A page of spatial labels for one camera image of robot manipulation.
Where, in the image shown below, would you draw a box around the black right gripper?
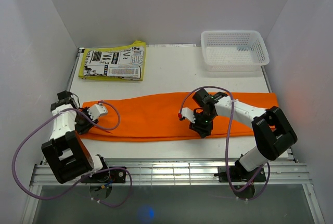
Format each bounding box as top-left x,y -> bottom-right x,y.
189,111 -> 216,139

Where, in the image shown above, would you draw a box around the orange trousers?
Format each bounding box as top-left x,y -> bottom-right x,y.
78,92 -> 279,143

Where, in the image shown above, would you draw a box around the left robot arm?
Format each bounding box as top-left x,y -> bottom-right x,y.
41,91 -> 110,184

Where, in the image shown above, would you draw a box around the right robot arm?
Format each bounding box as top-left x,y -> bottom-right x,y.
178,88 -> 298,181

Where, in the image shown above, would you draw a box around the newspaper print yellow folded trousers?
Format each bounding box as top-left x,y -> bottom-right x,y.
79,41 -> 146,81

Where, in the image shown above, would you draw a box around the white perforated plastic basket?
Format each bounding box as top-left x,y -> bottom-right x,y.
201,30 -> 270,72

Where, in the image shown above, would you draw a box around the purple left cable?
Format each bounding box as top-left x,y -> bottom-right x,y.
12,100 -> 133,208

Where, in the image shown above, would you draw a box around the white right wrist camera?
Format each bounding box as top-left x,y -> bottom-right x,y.
178,108 -> 196,123

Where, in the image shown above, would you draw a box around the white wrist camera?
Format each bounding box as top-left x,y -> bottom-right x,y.
87,103 -> 108,121
178,108 -> 196,123

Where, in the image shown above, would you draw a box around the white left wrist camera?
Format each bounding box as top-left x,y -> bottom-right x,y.
87,103 -> 108,121

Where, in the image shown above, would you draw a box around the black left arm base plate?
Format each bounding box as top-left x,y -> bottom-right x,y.
81,167 -> 127,184

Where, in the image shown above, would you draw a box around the aluminium table edge rail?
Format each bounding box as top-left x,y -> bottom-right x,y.
30,157 -> 313,187

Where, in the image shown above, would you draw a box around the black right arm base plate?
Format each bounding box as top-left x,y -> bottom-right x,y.
213,161 -> 270,183

